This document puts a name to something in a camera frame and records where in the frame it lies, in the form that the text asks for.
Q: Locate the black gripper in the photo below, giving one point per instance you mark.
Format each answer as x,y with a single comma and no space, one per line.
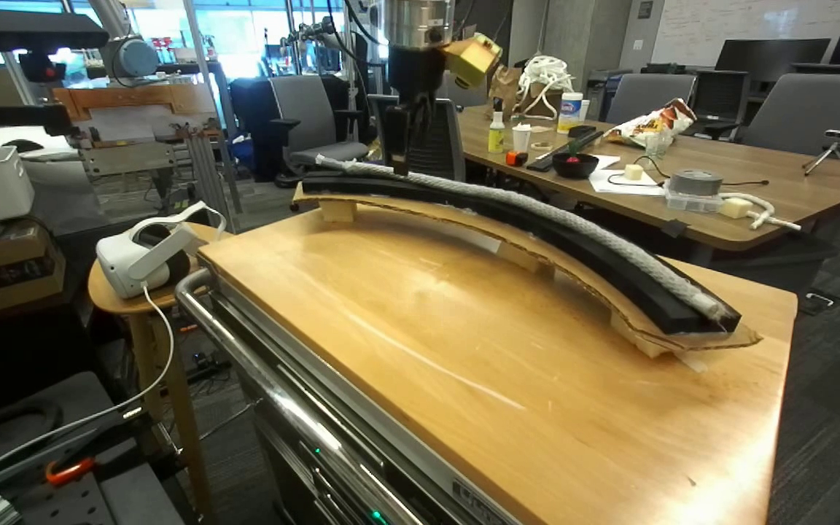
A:
415,123

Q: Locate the brown cardboard sheet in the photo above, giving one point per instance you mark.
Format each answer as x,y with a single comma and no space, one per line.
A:
533,256

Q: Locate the round wooden stool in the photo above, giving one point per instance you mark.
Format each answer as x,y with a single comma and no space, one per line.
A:
159,367

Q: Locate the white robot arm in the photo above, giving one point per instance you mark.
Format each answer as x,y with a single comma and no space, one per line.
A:
415,26

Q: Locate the black bowl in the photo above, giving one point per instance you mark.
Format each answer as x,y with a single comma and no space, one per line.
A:
576,169

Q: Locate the grey office chair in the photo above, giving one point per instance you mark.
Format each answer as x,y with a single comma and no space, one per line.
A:
796,115

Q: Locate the white VR headset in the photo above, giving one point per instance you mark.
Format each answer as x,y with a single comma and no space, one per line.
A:
156,253

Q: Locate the orange green wrist camera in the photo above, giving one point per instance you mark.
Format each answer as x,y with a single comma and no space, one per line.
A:
471,59

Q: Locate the orange clamp handle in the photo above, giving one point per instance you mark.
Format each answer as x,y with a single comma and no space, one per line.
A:
58,478

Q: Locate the metal cart body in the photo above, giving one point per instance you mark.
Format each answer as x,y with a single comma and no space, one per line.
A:
423,478

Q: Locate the grey duct tape roll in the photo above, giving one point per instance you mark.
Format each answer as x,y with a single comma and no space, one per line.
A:
694,186

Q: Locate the curved black board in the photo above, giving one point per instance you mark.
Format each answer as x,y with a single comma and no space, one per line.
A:
675,303

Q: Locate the chrome cart handle bar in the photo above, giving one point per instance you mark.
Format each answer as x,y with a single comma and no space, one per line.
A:
328,478

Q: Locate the chips snack bag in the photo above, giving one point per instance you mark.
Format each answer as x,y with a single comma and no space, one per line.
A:
660,123

